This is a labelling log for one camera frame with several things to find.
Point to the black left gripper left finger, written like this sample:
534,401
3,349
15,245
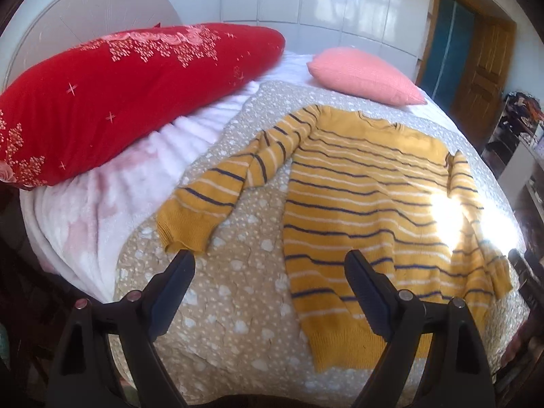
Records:
84,373

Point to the yellow striped knit sweater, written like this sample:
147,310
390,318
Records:
356,183

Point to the pink white fluffy blanket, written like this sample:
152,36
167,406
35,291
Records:
77,228

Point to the beige white-dotted bedspread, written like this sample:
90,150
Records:
236,330

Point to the white cluttered side table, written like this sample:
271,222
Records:
515,155

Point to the red embroidered long pillow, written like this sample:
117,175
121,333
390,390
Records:
79,109

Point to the brown wooden door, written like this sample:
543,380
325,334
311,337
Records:
466,62

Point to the pink knit cushion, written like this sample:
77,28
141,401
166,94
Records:
364,75

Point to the round white headboard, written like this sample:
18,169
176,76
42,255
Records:
64,24

